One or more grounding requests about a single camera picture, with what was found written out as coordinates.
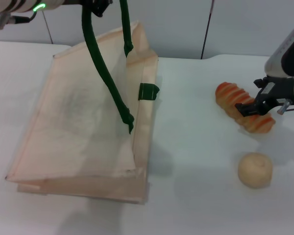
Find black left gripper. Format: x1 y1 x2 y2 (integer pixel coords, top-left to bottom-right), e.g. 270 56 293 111
79 0 113 18

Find wrist cable metal plug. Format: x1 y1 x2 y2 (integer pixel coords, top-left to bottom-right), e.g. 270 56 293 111
276 97 294 116
0 11 39 30

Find orange striped bread loaf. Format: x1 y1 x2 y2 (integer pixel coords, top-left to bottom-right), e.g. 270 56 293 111
215 82 276 134

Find beige tote bag green handles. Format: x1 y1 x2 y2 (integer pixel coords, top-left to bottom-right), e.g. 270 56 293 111
4 0 161 206

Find left wrist cable metal plug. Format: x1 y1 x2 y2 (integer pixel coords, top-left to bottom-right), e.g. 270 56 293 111
0 11 39 30

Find right wrist cable metal plug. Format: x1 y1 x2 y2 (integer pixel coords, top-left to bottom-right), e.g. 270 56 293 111
276 97 294 116

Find round egg yolk pastry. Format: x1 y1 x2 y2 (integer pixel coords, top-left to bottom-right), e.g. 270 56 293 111
237 151 274 189

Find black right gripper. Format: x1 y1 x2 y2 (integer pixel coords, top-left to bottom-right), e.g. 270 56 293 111
234 76 294 118

